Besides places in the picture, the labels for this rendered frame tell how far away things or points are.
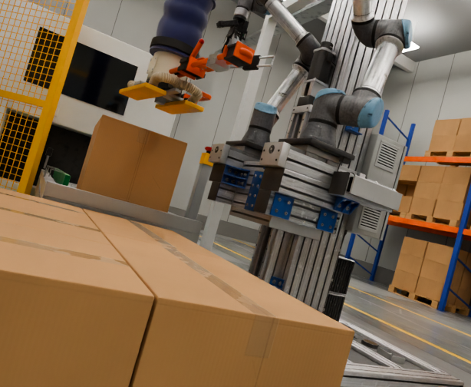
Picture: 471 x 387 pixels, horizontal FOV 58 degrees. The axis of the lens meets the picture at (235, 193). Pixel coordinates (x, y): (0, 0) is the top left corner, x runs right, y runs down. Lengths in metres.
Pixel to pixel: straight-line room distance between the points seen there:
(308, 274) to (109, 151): 1.04
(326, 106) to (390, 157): 0.54
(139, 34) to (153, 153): 9.51
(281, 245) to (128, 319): 1.32
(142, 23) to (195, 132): 2.98
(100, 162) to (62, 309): 1.36
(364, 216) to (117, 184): 1.13
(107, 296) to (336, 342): 0.43
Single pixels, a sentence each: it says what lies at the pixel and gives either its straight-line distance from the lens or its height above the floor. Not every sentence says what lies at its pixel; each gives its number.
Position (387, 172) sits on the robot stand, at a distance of 2.12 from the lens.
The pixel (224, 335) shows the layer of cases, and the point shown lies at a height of 0.50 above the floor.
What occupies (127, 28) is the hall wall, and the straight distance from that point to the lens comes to 11.36.
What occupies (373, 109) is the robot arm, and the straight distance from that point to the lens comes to 1.67.
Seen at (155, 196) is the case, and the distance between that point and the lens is 1.99.
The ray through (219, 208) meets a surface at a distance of 5.11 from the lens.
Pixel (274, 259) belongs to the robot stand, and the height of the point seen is 0.54.
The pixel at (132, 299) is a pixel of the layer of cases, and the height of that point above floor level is 0.53.
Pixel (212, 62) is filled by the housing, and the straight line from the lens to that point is 1.61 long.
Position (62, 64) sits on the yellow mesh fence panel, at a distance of 2.68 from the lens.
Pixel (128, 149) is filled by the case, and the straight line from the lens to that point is 1.96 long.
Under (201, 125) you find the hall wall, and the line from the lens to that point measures 11.59.
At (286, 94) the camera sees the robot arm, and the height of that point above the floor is 1.37.
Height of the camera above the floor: 0.69
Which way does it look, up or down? 3 degrees up
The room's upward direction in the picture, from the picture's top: 16 degrees clockwise
